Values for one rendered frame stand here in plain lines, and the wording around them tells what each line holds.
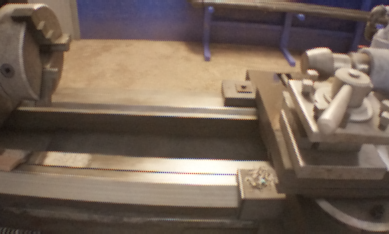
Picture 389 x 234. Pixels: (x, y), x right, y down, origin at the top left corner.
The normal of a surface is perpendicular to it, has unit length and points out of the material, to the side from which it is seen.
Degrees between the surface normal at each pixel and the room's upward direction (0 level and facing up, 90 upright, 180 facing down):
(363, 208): 0
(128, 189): 36
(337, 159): 0
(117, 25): 90
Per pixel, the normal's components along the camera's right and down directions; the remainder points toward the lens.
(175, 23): 0.00, 0.57
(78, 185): 0.04, -0.33
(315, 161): 0.05, -0.82
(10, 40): 0.04, -0.01
